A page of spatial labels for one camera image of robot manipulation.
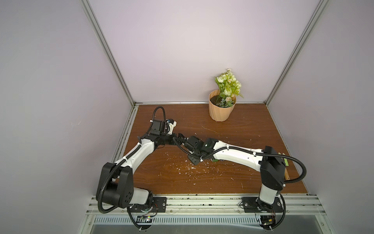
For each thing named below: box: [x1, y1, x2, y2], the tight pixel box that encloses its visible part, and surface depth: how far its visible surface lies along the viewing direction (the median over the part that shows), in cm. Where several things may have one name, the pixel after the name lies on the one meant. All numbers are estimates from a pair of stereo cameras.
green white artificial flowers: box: [214, 68, 244, 108], surface depth 94 cm
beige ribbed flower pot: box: [208, 89, 237, 122], surface depth 103 cm
